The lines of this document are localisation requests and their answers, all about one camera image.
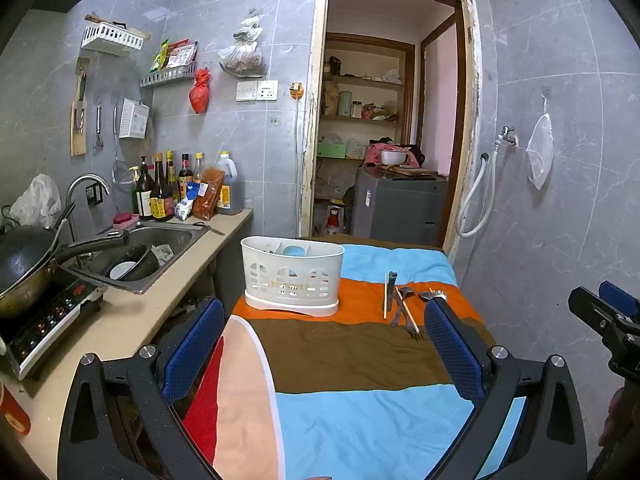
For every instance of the small white hanging basket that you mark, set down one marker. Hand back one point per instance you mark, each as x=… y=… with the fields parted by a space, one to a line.
x=134 y=119

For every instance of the steel faucet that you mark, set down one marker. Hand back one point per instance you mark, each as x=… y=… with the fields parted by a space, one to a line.
x=82 y=182

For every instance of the wooden cutting board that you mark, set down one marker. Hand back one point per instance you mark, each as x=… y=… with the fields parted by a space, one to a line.
x=78 y=140

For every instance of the wooden shelf unit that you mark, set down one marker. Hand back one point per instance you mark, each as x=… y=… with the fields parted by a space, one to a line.
x=370 y=80

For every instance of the white plastic bag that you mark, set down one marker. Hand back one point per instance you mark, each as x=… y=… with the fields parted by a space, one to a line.
x=36 y=200

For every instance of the grey washing machine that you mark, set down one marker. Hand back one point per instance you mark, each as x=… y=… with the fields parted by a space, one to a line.
x=400 y=205

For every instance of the orange wall hook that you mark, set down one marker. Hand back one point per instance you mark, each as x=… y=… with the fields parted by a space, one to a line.
x=297 y=91

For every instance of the red container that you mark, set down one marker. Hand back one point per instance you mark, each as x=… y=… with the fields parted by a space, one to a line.
x=12 y=410

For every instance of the black bowl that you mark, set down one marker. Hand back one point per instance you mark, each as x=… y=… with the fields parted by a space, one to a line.
x=142 y=262

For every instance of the white bowl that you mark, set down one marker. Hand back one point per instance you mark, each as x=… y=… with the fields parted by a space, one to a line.
x=121 y=271

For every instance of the cooking oil jug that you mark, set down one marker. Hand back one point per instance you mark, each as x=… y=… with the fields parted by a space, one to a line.
x=229 y=180

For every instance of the wall tap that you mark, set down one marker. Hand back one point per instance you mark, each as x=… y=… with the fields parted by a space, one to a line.
x=507 y=135

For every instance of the scissors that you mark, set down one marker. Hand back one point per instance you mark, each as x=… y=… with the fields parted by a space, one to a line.
x=207 y=227

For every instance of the pink sponge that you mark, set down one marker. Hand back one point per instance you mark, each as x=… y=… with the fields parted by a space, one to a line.
x=125 y=218

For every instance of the white pot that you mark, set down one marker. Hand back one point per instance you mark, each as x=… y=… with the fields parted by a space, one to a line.
x=394 y=157

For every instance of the brown wooden door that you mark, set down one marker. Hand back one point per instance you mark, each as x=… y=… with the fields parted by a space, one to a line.
x=439 y=90

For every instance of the black wall outlet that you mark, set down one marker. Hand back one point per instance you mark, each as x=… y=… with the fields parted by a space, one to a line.
x=93 y=193

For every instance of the orange red packet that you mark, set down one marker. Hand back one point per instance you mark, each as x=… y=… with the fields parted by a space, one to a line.
x=209 y=192

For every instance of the green jar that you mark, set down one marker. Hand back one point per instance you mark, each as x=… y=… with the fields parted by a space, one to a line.
x=345 y=104

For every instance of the dark pump bottle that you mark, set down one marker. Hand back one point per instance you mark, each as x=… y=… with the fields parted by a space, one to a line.
x=144 y=195

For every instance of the white plastic utensil caddy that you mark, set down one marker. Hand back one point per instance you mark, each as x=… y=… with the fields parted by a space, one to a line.
x=292 y=280

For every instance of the red white seasoning packet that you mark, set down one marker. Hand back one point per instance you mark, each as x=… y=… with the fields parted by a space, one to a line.
x=181 y=54

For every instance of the green seasoning packet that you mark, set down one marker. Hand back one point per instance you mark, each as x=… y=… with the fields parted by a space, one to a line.
x=160 y=55

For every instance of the steel knife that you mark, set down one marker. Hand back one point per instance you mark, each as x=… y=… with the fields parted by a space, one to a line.
x=390 y=290

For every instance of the black induction cooker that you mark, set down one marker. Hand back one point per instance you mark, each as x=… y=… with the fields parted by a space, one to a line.
x=45 y=325

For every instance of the beige kitchen counter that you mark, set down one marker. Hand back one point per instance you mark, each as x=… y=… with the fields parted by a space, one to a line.
x=150 y=310

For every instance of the white mesh bag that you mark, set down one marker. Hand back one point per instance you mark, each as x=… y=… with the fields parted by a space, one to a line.
x=540 y=150

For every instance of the steel kitchen sink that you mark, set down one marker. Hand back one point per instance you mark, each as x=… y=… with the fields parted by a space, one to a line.
x=175 y=240

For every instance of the black wok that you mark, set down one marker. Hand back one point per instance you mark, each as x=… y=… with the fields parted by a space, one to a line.
x=25 y=260

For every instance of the grey wall shelf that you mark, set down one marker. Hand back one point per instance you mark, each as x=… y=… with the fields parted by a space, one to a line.
x=167 y=77

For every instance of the red plastic bag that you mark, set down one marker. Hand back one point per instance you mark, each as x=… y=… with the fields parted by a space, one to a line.
x=200 y=92

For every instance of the light blue round cup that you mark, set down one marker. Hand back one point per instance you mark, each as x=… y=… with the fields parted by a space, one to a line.
x=294 y=250

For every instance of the wooden door frame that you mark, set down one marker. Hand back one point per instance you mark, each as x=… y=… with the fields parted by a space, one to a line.
x=316 y=110

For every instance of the white wall switch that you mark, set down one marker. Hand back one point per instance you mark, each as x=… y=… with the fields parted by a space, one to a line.
x=247 y=91

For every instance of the striped colourful blanket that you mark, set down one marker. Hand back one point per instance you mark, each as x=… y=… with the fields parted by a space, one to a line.
x=350 y=375

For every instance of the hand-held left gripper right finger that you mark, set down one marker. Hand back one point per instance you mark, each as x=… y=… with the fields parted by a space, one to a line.
x=455 y=350

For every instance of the green box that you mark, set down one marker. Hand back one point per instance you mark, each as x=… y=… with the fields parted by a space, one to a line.
x=332 y=150

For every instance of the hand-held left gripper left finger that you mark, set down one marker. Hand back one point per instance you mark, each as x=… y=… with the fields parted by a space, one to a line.
x=195 y=350

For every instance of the white wall basket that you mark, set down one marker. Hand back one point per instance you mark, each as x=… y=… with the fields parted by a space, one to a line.
x=112 y=39

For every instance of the hanging steel skimmer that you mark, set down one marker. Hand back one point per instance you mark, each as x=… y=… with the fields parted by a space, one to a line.
x=119 y=172

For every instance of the wooden chopstick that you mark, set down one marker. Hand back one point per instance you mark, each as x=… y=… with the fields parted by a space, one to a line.
x=385 y=295
x=409 y=312

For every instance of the hanging steel peeler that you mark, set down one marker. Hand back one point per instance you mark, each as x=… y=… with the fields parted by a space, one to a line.
x=98 y=127

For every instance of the white wall socket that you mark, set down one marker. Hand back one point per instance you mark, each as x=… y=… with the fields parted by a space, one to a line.
x=268 y=90

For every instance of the white blue packet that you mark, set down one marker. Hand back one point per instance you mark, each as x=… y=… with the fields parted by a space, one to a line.
x=186 y=205

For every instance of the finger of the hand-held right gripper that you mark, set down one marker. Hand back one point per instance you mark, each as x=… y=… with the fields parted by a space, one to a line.
x=620 y=297
x=595 y=307

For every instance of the steel fork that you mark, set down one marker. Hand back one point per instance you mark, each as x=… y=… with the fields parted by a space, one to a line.
x=415 y=332

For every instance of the red white bottle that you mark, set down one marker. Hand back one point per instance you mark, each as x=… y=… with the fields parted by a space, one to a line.
x=334 y=220

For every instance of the pink cloth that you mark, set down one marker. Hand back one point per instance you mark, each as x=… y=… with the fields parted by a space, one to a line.
x=374 y=154

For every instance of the clear bag of dried goods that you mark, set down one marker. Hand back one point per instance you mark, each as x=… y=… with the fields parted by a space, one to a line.
x=242 y=55

